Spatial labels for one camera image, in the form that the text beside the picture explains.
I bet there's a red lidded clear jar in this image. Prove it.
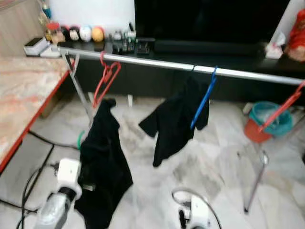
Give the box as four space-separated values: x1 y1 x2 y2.
46 21 65 44

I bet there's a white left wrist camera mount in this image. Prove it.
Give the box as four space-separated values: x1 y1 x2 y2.
56 158 82 200

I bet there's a black flat television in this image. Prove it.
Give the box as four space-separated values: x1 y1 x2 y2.
134 0 291 44

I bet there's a white box black lid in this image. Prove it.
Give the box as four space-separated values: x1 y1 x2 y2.
24 37 51 57

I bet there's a red buddha statue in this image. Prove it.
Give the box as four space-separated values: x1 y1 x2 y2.
286 9 305 62

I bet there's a black soundbar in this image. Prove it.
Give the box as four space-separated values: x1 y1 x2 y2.
154 39 263 57

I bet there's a black shirt green logo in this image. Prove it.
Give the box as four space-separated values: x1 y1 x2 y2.
138 75 211 168

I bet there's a silver metal clothes rack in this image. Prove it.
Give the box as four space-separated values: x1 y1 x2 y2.
58 45 305 215

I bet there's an orange round doll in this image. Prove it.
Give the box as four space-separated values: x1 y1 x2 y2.
91 26 105 43

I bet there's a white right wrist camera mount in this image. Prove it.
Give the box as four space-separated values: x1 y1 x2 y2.
188 197 211 229

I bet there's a light wooden sideboard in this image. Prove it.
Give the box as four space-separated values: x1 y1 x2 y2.
0 0 47 59

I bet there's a black haired round doll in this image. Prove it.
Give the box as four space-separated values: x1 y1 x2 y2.
68 26 81 42

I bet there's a blue clothes hanger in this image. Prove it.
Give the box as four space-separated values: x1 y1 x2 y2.
189 65 219 131

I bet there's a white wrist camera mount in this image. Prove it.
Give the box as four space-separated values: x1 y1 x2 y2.
188 197 211 229
56 158 82 200

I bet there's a green clothes hanger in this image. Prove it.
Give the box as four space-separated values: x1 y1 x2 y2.
76 129 85 149

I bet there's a black low tv cabinet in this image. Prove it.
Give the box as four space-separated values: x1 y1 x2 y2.
62 41 305 103

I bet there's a red clothes hanger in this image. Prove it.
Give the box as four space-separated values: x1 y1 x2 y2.
93 51 122 109
258 80 305 133

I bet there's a red plastic bucket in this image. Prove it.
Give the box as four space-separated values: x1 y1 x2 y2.
244 117 272 144

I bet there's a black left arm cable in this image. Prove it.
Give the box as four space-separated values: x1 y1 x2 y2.
17 162 62 229

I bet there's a black metal table frame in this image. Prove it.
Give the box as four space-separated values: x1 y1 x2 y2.
0 130 82 218

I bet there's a white round doll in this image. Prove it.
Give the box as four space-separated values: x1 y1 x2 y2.
79 25 92 42

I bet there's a black shirt grey lettering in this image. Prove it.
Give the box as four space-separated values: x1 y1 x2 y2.
75 98 134 229

